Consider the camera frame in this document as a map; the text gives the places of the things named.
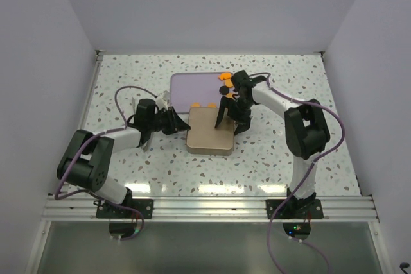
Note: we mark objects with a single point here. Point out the gold tin lid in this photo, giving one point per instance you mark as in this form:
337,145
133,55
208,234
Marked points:
203,138

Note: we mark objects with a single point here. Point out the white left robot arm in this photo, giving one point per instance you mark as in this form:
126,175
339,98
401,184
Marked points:
87,158

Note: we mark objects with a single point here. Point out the black sandwich cookie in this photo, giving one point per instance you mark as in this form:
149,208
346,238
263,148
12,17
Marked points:
224,90

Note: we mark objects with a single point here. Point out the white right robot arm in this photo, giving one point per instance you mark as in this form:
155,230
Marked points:
306,129

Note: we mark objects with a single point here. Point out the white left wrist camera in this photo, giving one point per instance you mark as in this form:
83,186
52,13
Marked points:
163,100

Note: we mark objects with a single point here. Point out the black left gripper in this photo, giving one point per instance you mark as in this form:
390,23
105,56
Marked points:
170,120

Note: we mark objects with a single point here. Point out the lilac plastic tray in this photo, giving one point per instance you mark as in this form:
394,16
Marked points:
189,88

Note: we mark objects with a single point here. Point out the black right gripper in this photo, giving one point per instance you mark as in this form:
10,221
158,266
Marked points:
236,113

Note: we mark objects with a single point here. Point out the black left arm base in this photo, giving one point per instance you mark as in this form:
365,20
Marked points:
130,208

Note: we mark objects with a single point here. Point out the orange fish cookie top right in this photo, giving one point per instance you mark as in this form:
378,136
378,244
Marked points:
225,76

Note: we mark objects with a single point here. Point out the aluminium front rail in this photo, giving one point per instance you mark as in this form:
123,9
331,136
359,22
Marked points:
351,209

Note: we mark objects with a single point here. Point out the yellow round dotted cookie upper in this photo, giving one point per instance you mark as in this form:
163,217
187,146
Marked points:
228,83

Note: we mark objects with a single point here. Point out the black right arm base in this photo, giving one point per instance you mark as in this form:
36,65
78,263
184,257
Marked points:
295,208

